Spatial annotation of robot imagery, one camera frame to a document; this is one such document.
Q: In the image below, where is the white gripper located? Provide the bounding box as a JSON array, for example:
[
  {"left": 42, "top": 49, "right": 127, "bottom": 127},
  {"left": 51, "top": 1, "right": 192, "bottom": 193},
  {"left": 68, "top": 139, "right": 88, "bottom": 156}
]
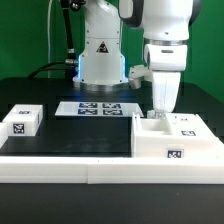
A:
[{"left": 144, "top": 44, "right": 188, "bottom": 120}]

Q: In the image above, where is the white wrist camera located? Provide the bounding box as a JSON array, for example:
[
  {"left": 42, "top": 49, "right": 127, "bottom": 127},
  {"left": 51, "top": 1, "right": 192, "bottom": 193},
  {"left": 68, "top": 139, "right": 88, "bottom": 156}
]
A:
[{"left": 128, "top": 65, "right": 152, "bottom": 89}]

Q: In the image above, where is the white thin cable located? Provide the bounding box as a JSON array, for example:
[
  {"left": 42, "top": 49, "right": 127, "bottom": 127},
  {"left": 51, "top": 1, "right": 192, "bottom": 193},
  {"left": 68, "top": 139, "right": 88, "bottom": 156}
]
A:
[{"left": 47, "top": 0, "right": 54, "bottom": 79}]

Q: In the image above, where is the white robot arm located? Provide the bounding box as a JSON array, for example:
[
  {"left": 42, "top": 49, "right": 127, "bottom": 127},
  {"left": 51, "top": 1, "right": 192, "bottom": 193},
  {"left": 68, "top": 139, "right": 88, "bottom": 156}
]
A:
[{"left": 59, "top": 0, "right": 202, "bottom": 117}]

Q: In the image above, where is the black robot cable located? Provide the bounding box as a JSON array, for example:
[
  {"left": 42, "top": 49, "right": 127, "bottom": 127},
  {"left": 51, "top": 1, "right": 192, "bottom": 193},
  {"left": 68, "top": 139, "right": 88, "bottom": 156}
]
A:
[{"left": 27, "top": 0, "right": 81, "bottom": 80}]

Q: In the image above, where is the white cabinet body box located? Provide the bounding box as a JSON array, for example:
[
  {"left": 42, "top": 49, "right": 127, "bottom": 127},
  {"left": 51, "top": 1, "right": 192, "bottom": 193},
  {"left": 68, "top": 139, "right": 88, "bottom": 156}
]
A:
[{"left": 131, "top": 114, "right": 224, "bottom": 159}]

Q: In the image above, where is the white marker sheet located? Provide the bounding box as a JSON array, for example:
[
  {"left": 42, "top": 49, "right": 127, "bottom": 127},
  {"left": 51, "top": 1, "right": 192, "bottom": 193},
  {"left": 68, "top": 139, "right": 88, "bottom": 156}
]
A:
[{"left": 55, "top": 101, "right": 143, "bottom": 117}]

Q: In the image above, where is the small white cabinet top box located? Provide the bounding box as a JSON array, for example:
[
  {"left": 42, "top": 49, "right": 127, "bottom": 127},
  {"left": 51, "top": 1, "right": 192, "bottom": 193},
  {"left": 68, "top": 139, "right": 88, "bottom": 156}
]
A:
[{"left": 3, "top": 104, "right": 43, "bottom": 136}]

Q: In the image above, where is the white cabinet door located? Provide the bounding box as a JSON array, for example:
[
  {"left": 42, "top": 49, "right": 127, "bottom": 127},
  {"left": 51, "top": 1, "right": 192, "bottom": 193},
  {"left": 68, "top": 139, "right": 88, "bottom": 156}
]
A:
[
  {"left": 165, "top": 113, "right": 214, "bottom": 140},
  {"left": 147, "top": 110, "right": 156, "bottom": 119}
]

